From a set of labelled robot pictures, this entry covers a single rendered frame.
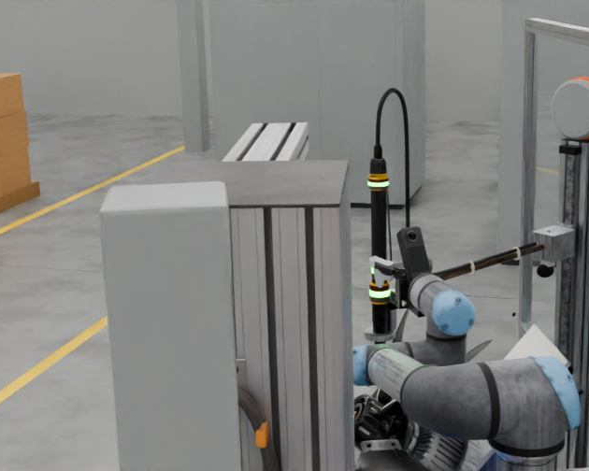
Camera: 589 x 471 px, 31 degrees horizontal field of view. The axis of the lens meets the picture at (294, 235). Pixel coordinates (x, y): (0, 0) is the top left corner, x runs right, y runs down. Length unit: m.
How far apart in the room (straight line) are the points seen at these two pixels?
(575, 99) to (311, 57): 6.92
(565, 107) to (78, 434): 3.40
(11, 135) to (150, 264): 10.13
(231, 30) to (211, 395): 9.42
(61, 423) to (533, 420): 4.21
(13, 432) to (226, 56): 5.15
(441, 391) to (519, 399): 0.11
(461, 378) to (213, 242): 1.21
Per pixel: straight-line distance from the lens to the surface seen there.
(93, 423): 5.60
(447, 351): 2.00
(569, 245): 2.82
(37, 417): 5.75
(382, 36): 9.43
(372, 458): 2.45
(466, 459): 2.57
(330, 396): 1.22
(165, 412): 0.44
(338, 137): 9.64
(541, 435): 1.65
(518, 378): 1.62
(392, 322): 2.40
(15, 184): 10.60
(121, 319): 0.42
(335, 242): 1.16
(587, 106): 2.78
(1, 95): 10.41
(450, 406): 1.60
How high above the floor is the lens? 2.29
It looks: 15 degrees down
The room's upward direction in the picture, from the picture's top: 2 degrees counter-clockwise
